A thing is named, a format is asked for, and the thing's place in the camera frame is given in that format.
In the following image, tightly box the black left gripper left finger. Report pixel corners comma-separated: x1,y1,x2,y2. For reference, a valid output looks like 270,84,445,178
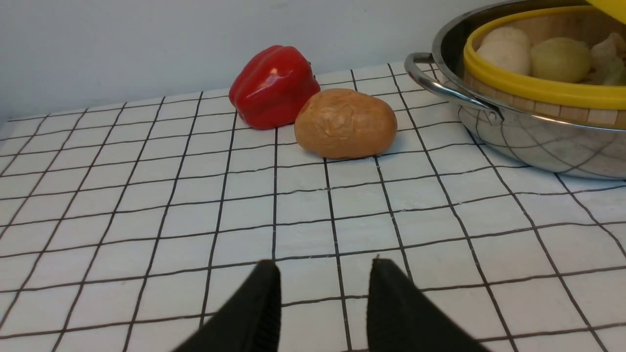
175,259,281,352

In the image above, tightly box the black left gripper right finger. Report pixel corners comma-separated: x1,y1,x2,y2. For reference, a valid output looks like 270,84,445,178
367,258,488,352

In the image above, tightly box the bamboo steamer basket yellow rim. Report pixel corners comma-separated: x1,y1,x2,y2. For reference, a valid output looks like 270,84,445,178
464,5,625,130

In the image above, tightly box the stainless steel pot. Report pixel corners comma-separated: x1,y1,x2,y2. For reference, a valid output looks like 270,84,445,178
404,0,626,179

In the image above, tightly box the white black-grid tablecloth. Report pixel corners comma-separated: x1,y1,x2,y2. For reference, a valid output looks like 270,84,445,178
0,63,625,352

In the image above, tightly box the brown potato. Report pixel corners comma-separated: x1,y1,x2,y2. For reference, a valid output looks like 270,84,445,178
294,88,398,159

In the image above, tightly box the red bell pepper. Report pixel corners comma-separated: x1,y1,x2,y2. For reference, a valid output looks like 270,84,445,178
228,45,321,130

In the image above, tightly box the white round bun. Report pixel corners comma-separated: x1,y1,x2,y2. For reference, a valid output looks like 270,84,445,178
476,40,531,76
481,26,532,49

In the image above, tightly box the yellow-green round bun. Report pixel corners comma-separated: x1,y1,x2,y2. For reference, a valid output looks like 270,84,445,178
530,37,592,83

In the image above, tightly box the green dumpling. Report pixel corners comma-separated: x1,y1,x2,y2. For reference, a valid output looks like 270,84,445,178
589,57,626,86

